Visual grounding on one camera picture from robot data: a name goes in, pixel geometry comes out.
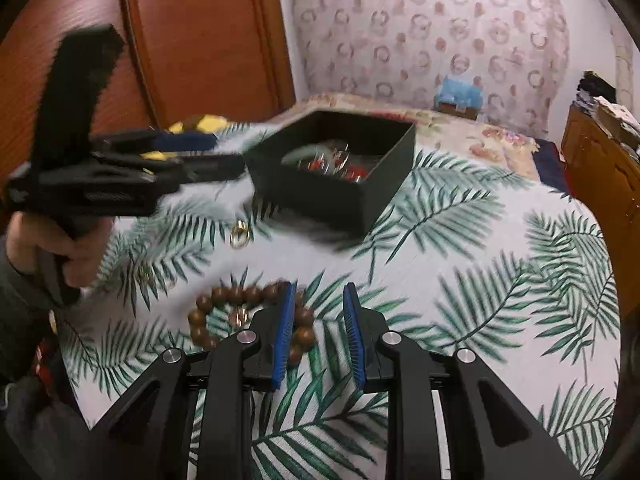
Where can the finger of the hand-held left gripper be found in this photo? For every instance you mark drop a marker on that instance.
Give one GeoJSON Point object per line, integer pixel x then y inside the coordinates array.
{"type": "Point", "coordinates": [210, 167]}
{"type": "Point", "coordinates": [192, 140]}

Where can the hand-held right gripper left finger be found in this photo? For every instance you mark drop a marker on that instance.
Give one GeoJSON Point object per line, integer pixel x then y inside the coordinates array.
{"type": "Point", "coordinates": [282, 335]}

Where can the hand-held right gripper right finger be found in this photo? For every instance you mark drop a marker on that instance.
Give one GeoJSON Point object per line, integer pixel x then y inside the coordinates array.
{"type": "Point", "coordinates": [352, 335]}

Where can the black square box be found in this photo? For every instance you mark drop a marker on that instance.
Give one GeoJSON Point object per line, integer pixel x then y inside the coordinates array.
{"type": "Point", "coordinates": [320, 205]}

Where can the silver bangle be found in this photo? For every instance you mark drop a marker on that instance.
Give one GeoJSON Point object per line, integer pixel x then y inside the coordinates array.
{"type": "Point", "coordinates": [337, 155]}

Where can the person's left forearm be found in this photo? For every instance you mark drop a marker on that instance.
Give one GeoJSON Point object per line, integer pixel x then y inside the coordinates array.
{"type": "Point", "coordinates": [20, 320]}

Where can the person's left hand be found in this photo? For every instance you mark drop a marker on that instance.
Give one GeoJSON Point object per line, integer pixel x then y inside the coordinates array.
{"type": "Point", "coordinates": [85, 250]}

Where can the yellow plush toy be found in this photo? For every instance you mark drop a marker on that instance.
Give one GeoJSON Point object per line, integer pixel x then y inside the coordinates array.
{"type": "Point", "coordinates": [200, 122]}

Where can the wooden louvered wardrobe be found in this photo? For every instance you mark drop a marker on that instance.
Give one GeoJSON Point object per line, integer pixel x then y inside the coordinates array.
{"type": "Point", "coordinates": [190, 50]}

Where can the floral bedsheet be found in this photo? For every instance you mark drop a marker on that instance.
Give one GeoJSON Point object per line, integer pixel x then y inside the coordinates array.
{"type": "Point", "coordinates": [480, 140]}

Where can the cardboard box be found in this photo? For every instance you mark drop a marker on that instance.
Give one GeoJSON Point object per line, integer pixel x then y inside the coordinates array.
{"type": "Point", "coordinates": [457, 111]}

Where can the person's dark clothing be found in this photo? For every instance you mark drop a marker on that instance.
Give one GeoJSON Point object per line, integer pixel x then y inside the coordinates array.
{"type": "Point", "coordinates": [45, 435]}

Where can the dark blue blanket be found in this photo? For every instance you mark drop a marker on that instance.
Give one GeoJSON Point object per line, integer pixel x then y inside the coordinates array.
{"type": "Point", "coordinates": [550, 165]}

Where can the blue plastic bag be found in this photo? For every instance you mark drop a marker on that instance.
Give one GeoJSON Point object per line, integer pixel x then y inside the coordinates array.
{"type": "Point", "coordinates": [460, 91]}

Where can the wooden sideboard cabinet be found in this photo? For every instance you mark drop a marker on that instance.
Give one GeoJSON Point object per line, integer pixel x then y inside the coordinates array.
{"type": "Point", "coordinates": [605, 185]}

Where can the wooden storage box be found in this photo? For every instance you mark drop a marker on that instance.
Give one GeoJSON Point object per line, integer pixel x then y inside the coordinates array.
{"type": "Point", "coordinates": [620, 132]}

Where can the pile of dark clothes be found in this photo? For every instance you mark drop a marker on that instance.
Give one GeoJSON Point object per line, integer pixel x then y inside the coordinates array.
{"type": "Point", "coordinates": [595, 90]}

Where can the floral white cloth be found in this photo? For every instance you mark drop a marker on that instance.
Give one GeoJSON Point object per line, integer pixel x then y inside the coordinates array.
{"type": "Point", "coordinates": [617, 110]}

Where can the beige window curtain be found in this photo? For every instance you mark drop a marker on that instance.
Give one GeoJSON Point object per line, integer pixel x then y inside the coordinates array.
{"type": "Point", "coordinates": [627, 57]}

